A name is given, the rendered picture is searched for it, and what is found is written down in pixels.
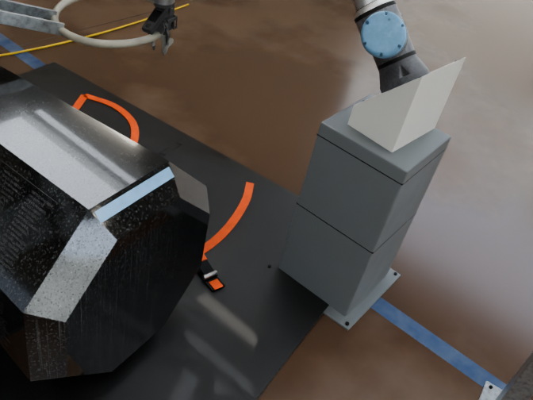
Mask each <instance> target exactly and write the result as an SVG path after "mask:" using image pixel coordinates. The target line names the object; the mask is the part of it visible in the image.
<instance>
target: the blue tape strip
mask: <svg viewBox="0 0 533 400"><path fill-rule="evenodd" d="M172 178H174V175H173V173H172V171H171V169H170V168H169V167H167V168H165V169H164V170H162V171H161V172H159V173H158V174H156V175H154V176H152V177H151V178H150V179H147V180H146V181H144V182H143V183H141V184H140V185H138V186H136V187H134V188H132V189H131V190H130V191H128V192H126V193H125V194H123V195H122V196H120V197H118V198H116V199H115V200H113V201H112V202H110V203H108V204H107V205H105V206H103V207H102V208H101V209H99V210H97V211H95V214H96V215H97V217H98V220H99V221H100V222H101V223H102V222H103V221H105V220H107V219H109V218H110V217H112V216H113V215H115V214H116V213H118V212H120V211H121V210H123V209H124V208H126V207H127V206H129V205H131V204H133V203H134V202H135V201H137V200H138V199H140V198H142V197H143V196H145V195H146V194H148V193H150V192H151V191H153V190H154V189H156V188H157V187H159V186H161V185H162V184H164V183H165V182H167V181H168V180H170V179H172Z"/></svg>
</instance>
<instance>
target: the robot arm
mask: <svg viewBox="0 0 533 400"><path fill-rule="evenodd" d="M152 1H153V2H154V6H155V8H154V9H153V11H152V12H151V14H150V16H149V17H148V19H147V20H146V21H145V22H144V24H143V26H142V30H143V31H144V32H146V33H148V35H149V34H151V35H152V34H153V33H154V32H155V31H157V32H160V34H163V35H162V36H161V37H160V40H161V41H162V53H163V54H164V55H166V54H167V50H168V48H169V47H170V46H171V45H172V44H173V43H174V39H173V38H170V35H171V34H170V30H172V29H173V30H174V29H176V28H177V22H178V16H176V15H174V1H175V0H152ZM352 1H353V3H354V5H355V8H356V10H357V11H356V15H355V19H354V20H355V24H356V25H357V28H358V30H359V33H360V35H361V41H362V45H363V47H364V48H365V49H366V50H367V51H368V52H369V53H370V54H371V55H372V56H373V58H374V61H375V63H376V65H377V67H378V71H379V78H380V90H381V92H382V93H384V92H386V91H388V90H392V89H393V88H396V87H398V86H401V85H403V84H405V83H408V82H410V81H413V80H414V79H418V78H419V77H421V76H424V75H426V74H428V73H430V71H429V70H428V67H427V66H426V65H425V64H424V63H423V62H422V61H421V59H420V58H419V57H418V56H417V54H416V51H415V49H414V47H413V44H412V41H411V39H410V36H409V34H408V30H407V29H406V26H405V23H404V21H403V18H402V15H401V13H400V11H399V9H398V7H397V4H396V2H395V0H352ZM175 20H176V26H174V21H175Z"/></svg>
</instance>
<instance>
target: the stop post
mask: <svg viewBox="0 0 533 400"><path fill-rule="evenodd" d="M532 396H533V353H532V354H531V355H530V356H529V357H528V359H527V360H526V361H525V363H524V364H523V365H522V367H521V368H520V369H519V370H518V371H517V372H516V374H515V375H514V376H513V378H512V379H511V380H510V382H509V383H508V384H507V386H506V387H505V388H504V389H503V390H502V389H500V388H499V387H496V386H495V385H493V384H492V383H490V382H488V381H486V382H485V385H484V387H483V390H482V392H481V395H480V398H479V400H529V399H530V398H531V397H532Z"/></svg>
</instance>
